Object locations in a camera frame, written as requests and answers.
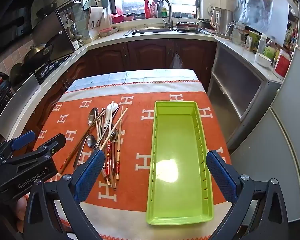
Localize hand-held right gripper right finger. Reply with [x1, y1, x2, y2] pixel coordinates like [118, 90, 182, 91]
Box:
[205, 150, 289, 240]

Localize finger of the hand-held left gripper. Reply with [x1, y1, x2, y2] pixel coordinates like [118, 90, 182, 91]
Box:
[0, 131, 36, 160]
[7, 133, 67, 166]

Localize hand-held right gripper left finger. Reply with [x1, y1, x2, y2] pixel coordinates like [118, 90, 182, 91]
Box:
[22, 150, 106, 240]

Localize wooden chopstick banded end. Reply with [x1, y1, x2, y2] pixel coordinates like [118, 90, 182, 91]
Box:
[95, 119, 117, 190]
[116, 106, 123, 181]

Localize silver chopstick red band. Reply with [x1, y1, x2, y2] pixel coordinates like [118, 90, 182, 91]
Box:
[104, 101, 115, 182]

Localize steel spoon patterned handle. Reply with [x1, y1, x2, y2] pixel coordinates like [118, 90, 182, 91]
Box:
[86, 133, 97, 153]

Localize green plastic tray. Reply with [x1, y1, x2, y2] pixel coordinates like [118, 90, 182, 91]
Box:
[145, 100, 214, 225]

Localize plain wooden chopstick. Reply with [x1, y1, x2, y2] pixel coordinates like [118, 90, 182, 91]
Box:
[99, 107, 129, 153]

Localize white ceramic spoon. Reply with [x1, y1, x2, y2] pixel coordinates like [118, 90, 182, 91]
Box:
[100, 102, 120, 130]

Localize person's left forearm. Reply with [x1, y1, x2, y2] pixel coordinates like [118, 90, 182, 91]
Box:
[16, 195, 32, 233]

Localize steel splash panel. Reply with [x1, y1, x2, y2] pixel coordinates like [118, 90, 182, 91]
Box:
[0, 74, 40, 133]

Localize black and red bag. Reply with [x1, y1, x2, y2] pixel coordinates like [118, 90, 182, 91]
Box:
[0, 72, 14, 115]

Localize orange patterned blanket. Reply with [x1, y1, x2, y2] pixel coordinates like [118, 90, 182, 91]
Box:
[22, 79, 233, 240]

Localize dark pan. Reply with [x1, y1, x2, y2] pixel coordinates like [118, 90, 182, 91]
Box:
[9, 62, 32, 85]

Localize gas stove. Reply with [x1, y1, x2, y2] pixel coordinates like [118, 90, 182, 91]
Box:
[31, 60, 65, 84]

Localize black wok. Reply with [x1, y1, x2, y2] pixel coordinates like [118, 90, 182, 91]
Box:
[24, 43, 54, 62]

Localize silver cabinet frosted door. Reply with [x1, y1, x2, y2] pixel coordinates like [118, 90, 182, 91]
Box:
[207, 37, 283, 150]

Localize white kitchen countertop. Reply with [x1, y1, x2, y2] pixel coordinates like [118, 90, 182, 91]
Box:
[5, 17, 283, 140]

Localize hanging plastic bag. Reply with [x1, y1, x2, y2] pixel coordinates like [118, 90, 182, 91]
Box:
[169, 52, 184, 69]

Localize white bowl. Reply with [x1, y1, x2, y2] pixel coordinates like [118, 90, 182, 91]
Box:
[254, 52, 272, 68]

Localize red label container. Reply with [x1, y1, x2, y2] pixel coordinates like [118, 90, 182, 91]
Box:
[274, 50, 292, 80]

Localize dark wooden kitchen cabinets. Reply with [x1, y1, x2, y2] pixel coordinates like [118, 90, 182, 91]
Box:
[27, 39, 217, 135]

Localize range hood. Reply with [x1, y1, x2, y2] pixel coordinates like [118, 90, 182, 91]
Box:
[0, 0, 55, 38]

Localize cutting board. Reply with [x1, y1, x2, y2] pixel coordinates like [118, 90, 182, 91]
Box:
[87, 7, 105, 30]

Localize green label bottle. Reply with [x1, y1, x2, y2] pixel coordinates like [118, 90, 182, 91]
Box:
[264, 39, 277, 59]

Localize green box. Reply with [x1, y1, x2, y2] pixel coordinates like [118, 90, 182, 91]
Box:
[245, 31, 260, 52]

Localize white plastic bottle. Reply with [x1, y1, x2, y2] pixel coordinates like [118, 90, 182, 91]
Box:
[257, 33, 267, 54]

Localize glass pitcher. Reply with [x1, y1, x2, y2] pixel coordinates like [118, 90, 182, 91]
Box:
[227, 21, 246, 45]

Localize steel sink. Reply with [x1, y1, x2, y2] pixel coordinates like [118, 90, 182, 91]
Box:
[123, 26, 213, 37]

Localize stacked dishes and pans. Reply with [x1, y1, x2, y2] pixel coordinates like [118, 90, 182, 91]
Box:
[176, 20, 203, 32]

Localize steel electric kettle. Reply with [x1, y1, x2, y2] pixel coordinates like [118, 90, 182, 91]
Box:
[211, 6, 234, 37]

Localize red spray bottle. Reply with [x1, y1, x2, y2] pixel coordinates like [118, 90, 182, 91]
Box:
[144, 0, 152, 18]

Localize clear plastic sheet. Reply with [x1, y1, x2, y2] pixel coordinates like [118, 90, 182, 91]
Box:
[234, 0, 289, 45]

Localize steel faucet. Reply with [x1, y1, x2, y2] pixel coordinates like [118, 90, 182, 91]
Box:
[157, 0, 173, 28]

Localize paper towel roll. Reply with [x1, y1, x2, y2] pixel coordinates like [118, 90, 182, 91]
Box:
[282, 0, 299, 18]

